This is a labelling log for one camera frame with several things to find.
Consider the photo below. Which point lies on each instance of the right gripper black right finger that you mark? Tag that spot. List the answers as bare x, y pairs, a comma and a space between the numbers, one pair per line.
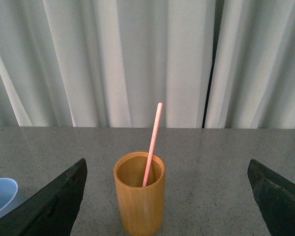
275, 197

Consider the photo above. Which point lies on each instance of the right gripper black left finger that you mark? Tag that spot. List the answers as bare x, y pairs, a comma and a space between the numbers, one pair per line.
53, 210

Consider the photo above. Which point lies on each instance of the blue cup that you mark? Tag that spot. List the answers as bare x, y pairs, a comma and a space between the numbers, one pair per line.
11, 196

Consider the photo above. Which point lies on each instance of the pink chopstick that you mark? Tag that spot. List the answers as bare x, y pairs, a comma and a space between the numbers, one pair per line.
152, 142

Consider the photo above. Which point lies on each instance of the bamboo chopstick holder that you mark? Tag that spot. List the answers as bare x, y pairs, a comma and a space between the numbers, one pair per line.
141, 208

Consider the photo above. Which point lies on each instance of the white curtain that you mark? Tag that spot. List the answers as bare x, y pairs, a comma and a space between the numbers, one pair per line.
108, 63

